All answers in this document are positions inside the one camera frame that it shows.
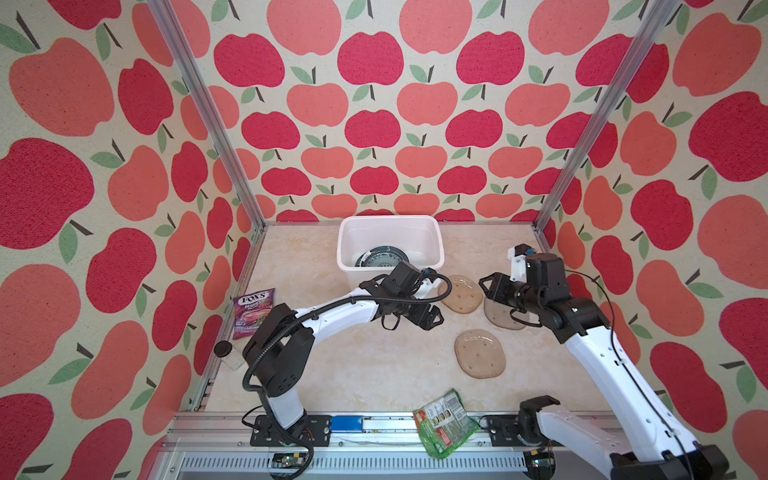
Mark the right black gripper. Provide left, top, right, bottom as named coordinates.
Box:
left=480, top=270, right=545, bottom=320

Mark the teal patterned small plate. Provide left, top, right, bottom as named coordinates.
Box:
left=355, top=246, right=409, bottom=268

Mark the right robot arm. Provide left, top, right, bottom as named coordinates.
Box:
left=479, top=272, right=729, bottom=479

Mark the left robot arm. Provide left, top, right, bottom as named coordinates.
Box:
left=242, top=269, right=448, bottom=431

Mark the white plastic bin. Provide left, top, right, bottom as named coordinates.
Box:
left=336, top=215, right=445, bottom=289

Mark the clear glass plate right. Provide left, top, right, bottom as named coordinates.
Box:
left=483, top=298, right=525, bottom=330

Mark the clear glass plate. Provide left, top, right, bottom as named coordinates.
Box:
left=483, top=298, right=525, bottom=330
left=454, top=329, right=507, bottom=379
left=441, top=274, right=484, bottom=314

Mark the clear glass plate upper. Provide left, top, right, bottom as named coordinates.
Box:
left=441, top=274, right=484, bottom=314

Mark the clear glass plate lower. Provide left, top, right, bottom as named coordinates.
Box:
left=454, top=329, right=507, bottom=379

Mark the green snack packet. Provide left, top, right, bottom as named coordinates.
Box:
left=413, top=389, right=480, bottom=460

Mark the blue label block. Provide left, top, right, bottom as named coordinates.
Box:
left=330, top=415, right=364, bottom=433

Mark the purple candy bag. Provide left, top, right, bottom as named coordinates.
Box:
left=233, top=288, right=275, bottom=340

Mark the small clear bottle black cap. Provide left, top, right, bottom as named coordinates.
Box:
left=213, top=340, right=245, bottom=371

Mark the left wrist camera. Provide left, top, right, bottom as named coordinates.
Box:
left=382, top=261, right=423, bottom=297

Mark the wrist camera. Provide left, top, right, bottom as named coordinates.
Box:
left=382, top=261, right=423, bottom=297
left=508, top=244, right=569, bottom=293

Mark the black corrugated cable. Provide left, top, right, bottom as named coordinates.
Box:
left=241, top=272, right=454, bottom=480

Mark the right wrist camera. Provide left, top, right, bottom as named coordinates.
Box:
left=508, top=244, right=569, bottom=293

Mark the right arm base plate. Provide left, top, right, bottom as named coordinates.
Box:
left=478, top=414, right=562, bottom=448

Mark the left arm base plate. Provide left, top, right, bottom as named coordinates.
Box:
left=250, top=415, right=332, bottom=447

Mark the aluminium front rail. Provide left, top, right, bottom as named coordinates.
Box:
left=149, top=411, right=667, bottom=480

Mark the right aluminium corner post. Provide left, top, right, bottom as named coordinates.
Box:
left=532, top=0, right=681, bottom=236

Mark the aluminium corner post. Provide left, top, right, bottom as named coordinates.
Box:
left=148, top=1, right=266, bottom=234
left=532, top=0, right=681, bottom=236

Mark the left aluminium corner post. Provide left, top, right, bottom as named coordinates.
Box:
left=148, top=1, right=266, bottom=234

